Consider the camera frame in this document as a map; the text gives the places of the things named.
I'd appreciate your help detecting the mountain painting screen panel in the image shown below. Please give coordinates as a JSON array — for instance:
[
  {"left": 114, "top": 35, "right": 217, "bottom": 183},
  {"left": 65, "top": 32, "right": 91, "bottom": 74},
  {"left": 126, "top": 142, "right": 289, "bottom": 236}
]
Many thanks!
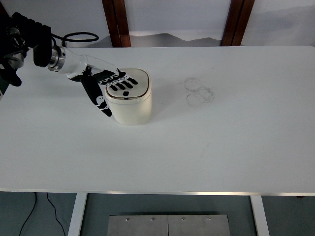
[
  {"left": 122, "top": 0, "right": 232, "bottom": 48},
  {"left": 242, "top": 0, "right": 315, "bottom": 47},
  {"left": 0, "top": 0, "right": 114, "bottom": 49}
]

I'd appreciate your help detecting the white table leg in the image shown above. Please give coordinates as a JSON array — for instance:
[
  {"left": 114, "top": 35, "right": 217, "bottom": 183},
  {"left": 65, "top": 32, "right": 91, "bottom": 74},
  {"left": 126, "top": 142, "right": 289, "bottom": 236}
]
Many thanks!
[
  {"left": 67, "top": 193, "right": 88, "bottom": 236},
  {"left": 249, "top": 195, "right": 270, "bottom": 236}
]

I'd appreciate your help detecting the cream lidded trash bin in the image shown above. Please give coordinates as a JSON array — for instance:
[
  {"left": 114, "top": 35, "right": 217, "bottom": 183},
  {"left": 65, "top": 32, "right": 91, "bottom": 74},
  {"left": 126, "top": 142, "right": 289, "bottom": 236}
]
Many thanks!
[{"left": 105, "top": 68, "right": 153, "bottom": 126}]

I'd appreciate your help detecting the grey metal plate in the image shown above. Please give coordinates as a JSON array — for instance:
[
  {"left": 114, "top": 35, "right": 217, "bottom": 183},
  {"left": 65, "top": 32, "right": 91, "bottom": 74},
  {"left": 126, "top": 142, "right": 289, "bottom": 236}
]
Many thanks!
[{"left": 106, "top": 214, "right": 231, "bottom": 236}]

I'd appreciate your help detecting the black floor cable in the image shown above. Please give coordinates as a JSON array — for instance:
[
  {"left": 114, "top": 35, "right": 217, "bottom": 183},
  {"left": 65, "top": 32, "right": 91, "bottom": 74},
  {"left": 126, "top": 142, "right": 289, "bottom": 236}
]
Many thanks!
[
  {"left": 46, "top": 192, "right": 67, "bottom": 236},
  {"left": 19, "top": 192, "right": 37, "bottom": 236}
]

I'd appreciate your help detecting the brown wooden screen post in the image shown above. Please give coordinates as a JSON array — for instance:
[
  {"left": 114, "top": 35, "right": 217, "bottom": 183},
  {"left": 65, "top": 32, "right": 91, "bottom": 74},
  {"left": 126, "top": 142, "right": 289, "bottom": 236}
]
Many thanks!
[
  {"left": 101, "top": 0, "right": 121, "bottom": 48},
  {"left": 0, "top": 2, "right": 12, "bottom": 17},
  {"left": 231, "top": 0, "right": 255, "bottom": 47},
  {"left": 220, "top": 0, "right": 244, "bottom": 47},
  {"left": 113, "top": 0, "right": 131, "bottom": 47}
]

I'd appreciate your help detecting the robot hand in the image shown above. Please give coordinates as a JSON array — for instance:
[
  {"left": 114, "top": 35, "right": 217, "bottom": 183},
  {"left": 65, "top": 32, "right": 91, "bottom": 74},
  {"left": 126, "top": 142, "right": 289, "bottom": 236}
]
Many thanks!
[{"left": 58, "top": 46, "right": 139, "bottom": 118}]

